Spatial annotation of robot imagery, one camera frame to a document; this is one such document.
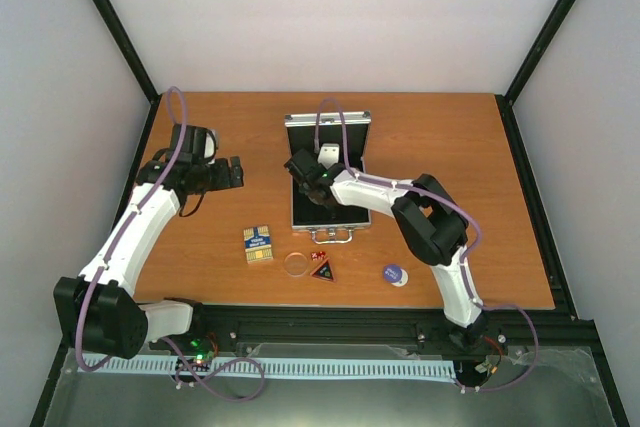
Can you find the clear round dealer button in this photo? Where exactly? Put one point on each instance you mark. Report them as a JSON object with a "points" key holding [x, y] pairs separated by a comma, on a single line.
{"points": [[296, 264]]}

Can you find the red dice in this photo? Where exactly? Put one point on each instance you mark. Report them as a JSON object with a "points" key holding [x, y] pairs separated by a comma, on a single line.
{"points": [[318, 256]]}

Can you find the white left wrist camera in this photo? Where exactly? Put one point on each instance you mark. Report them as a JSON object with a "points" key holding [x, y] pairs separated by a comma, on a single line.
{"points": [[210, 146]]}

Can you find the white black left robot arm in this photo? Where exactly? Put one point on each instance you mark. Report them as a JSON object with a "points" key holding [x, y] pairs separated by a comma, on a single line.
{"points": [[135, 232]]}

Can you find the purple round blind button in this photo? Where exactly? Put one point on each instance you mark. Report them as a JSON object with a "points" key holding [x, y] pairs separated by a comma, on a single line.
{"points": [[386, 269]]}

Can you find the blue gold card deck box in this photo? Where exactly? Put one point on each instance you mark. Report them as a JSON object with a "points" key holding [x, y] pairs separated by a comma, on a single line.
{"points": [[257, 244]]}

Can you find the aluminium poker case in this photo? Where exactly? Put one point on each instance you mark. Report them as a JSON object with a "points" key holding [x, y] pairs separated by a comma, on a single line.
{"points": [[309, 131]]}

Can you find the white round button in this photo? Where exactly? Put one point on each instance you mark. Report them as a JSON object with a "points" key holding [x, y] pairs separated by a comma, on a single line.
{"points": [[403, 279]]}

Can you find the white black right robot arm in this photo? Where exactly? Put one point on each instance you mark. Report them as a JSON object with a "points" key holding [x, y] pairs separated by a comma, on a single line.
{"points": [[432, 225]]}

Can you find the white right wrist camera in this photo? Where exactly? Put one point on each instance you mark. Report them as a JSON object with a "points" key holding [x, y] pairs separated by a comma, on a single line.
{"points": [[329, 154]]}

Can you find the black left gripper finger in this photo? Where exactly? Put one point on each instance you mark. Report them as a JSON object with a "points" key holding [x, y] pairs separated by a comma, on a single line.
{"points": [[222, 174], [236, 172]]}

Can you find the light blue cable duct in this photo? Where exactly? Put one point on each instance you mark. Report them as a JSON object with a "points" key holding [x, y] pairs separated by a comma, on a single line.
{"points": [[286, 368]]}

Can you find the red black triangular chip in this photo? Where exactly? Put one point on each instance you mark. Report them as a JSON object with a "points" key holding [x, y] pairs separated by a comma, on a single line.
{"points": [[324, 271]]}

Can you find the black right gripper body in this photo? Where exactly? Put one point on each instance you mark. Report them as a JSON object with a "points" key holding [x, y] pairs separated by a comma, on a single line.
{"points": [[307, 192]]}

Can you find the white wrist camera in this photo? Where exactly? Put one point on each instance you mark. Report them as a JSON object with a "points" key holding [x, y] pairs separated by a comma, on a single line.
{"points": [[210, 146], [329, 154]]}

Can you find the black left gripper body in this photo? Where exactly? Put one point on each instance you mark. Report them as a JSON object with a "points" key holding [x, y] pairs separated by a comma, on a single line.
{"points": [[205, 179]]}

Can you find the black aluminium frame rail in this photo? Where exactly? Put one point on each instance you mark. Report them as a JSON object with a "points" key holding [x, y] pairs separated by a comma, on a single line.
{"points": [[420, 331]]}

